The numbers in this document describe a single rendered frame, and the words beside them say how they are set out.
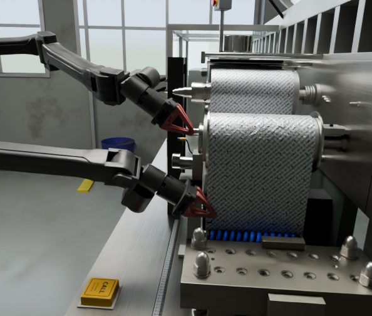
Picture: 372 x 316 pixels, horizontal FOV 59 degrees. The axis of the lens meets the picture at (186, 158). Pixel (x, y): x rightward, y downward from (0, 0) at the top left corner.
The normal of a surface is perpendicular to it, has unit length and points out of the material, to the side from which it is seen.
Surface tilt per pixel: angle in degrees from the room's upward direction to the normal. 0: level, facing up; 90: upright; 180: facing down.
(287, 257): 0
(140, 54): 90
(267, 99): 92
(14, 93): 90
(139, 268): 0
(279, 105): 92
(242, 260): 0
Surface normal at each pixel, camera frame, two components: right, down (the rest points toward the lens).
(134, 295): 0.02, -0.96
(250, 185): -0.07, 0.29
